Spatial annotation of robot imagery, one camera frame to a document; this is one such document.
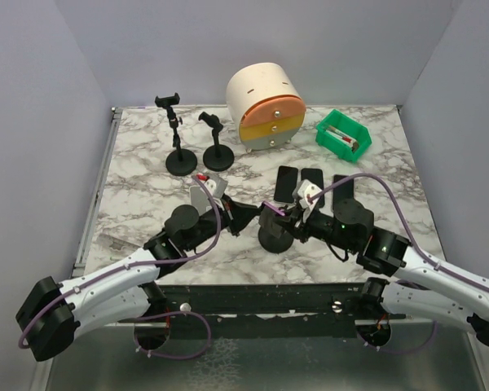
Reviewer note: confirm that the black adjustable phone stand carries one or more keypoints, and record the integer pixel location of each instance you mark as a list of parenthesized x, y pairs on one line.
[(180, 162)]

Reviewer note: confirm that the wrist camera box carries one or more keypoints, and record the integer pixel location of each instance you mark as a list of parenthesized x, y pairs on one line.
[(215, 185), (303, 193)]

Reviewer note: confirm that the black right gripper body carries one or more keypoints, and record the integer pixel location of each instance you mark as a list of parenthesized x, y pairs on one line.
[(314, 225)]

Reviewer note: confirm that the green plastic bin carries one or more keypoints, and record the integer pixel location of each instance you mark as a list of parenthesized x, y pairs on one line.
[(348, 126)]

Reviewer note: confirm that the cream cylindrical drawer organizer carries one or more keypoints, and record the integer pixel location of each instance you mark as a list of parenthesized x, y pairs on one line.
[(265, 106)]

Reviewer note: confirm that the purple phone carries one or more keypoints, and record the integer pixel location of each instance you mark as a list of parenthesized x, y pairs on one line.
[(273, 208)]

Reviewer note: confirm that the items inside green bin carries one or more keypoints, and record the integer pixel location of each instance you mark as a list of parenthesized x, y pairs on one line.
[(351, 142)]

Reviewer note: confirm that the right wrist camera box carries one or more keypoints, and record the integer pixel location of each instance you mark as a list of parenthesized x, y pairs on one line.
[(303, 193)]

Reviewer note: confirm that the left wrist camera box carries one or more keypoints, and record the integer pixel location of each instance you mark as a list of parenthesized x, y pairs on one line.
[(215, 185)]

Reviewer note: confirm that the black front mounting rail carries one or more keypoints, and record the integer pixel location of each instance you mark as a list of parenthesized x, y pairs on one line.
[(266, 310)]

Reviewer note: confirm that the silver phone with dark screen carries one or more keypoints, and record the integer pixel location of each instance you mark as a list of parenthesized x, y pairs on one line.
[(285, 184)]

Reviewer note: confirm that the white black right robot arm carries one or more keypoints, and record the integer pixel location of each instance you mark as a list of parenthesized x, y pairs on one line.
[(413, 281)]

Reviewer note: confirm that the small black phone stand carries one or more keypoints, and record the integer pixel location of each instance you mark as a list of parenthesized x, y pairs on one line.
[(272, 235)]

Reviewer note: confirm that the black round-base phone stand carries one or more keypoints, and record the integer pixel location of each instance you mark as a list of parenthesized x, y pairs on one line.
[(217, 157)]

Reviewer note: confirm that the silver folding phone stand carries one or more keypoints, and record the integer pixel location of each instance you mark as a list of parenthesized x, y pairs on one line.
[(199, 200)]

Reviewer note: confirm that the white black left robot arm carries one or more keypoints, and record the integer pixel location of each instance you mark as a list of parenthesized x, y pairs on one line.
[(54, 313)]

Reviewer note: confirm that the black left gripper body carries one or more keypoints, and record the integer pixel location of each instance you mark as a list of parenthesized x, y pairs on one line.
[(226, 215)]

